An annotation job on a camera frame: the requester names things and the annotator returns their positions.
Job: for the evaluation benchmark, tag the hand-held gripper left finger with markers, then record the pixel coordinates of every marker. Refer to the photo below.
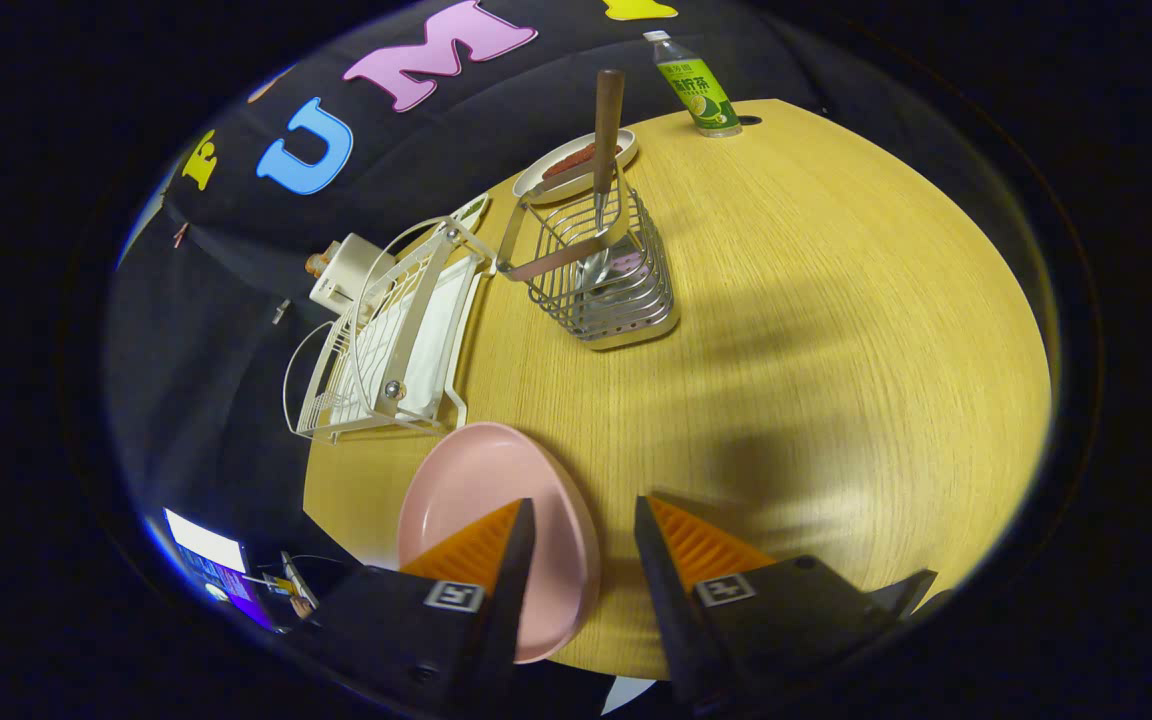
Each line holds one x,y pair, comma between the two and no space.
508,600

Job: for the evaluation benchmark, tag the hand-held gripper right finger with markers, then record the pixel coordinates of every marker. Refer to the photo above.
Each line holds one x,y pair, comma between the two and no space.
666,600

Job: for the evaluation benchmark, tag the pink plate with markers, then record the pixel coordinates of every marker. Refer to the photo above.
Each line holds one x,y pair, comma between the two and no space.
476,480

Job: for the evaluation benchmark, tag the white oval plate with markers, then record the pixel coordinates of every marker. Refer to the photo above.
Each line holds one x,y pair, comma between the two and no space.
536,180

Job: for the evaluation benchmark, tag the computer monitor screen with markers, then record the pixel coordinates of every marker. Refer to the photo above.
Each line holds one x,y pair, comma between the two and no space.
206,545

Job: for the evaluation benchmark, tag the white toaster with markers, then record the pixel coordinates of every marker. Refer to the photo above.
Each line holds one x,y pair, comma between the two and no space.
351,270

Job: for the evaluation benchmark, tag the silver cloth clip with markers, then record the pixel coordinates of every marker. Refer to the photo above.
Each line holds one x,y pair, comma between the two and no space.
281,312

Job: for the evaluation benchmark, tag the black backdrop cloth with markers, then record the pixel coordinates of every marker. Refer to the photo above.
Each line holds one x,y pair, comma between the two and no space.
216,350

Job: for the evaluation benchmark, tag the toasted bread slice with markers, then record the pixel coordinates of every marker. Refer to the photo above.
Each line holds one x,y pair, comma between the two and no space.
316,266

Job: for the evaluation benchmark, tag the white divided seasoning tray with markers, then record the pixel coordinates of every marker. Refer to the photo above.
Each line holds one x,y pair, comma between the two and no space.
471,212

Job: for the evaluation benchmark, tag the brown sausage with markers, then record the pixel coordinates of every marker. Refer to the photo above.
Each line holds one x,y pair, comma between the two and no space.
571,160

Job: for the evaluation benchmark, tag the green drink bottle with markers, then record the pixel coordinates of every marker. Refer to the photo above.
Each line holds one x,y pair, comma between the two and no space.
701,95

